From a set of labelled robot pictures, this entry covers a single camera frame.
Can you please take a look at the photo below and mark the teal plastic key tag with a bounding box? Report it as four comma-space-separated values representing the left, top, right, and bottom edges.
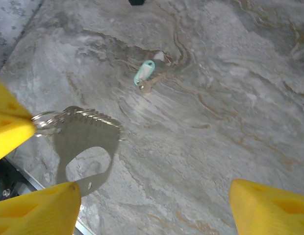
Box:
133, 59, 156, 85

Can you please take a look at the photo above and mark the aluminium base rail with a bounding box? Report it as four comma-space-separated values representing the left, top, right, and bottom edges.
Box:
4, 156, 90, 235

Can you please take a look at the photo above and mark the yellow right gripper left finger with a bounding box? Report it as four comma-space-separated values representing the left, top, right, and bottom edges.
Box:
0, 182, 82, 235

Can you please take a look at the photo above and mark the brass key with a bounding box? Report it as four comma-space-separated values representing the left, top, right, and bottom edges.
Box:
137, 72, 168, 94

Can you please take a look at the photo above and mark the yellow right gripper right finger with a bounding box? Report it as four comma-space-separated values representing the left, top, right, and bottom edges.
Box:
228, 178, 304, 235

